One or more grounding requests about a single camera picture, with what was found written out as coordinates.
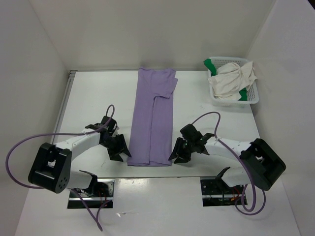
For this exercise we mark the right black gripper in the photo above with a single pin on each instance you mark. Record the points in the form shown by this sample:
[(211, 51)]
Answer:
[(182, 158)]

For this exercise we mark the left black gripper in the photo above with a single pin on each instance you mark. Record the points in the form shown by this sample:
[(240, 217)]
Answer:
[(121, 147)]

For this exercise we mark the purple t shirt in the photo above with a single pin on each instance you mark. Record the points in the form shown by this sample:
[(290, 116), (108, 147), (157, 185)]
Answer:
[(152, 123)]

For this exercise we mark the white t shirt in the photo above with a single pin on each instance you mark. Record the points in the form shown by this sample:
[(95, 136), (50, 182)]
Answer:
[(248, 73)]

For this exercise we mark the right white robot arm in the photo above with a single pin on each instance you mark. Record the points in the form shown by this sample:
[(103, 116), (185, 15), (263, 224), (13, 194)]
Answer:
[(260, 164)]

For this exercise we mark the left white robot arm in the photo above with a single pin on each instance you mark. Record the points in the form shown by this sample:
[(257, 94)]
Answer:
[(51, 169)]

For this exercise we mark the green t shirt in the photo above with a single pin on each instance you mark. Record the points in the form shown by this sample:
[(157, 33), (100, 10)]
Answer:
[(228, 83)]

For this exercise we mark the white plastic basket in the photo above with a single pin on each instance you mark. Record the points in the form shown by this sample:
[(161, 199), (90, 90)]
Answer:
[(252, 93)]

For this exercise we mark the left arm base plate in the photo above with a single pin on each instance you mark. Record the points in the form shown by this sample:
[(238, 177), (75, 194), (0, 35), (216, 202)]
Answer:
[(103, 195)]

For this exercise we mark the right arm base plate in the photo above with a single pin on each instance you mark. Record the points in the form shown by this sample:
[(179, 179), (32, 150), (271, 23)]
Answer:
[(213, 196)]

